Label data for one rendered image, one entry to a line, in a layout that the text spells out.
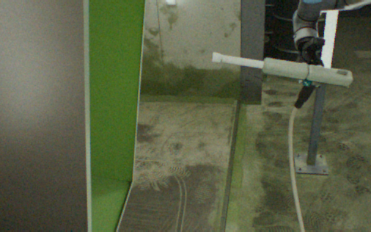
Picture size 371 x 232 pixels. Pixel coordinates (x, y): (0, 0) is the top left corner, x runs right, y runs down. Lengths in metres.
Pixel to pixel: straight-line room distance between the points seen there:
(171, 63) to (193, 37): 0.31
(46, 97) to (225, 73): 2.36
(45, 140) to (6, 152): 0.10
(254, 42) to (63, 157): 2.26
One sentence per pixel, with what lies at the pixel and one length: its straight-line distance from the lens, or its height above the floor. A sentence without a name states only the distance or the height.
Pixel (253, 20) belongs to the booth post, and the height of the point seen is 0.73.
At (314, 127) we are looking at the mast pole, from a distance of 2.24.
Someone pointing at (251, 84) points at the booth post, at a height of 0.19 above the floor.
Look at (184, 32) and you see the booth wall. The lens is 2.88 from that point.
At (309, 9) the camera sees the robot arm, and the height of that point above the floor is 1.13.
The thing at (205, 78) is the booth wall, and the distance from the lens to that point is 2.99.
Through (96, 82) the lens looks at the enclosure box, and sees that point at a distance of 1.35.
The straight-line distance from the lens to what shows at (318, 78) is 1.27.
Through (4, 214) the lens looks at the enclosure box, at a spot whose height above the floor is 0.88.
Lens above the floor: 1.47
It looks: 30 degrees down
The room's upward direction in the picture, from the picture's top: 4 degrees counter-clockwise
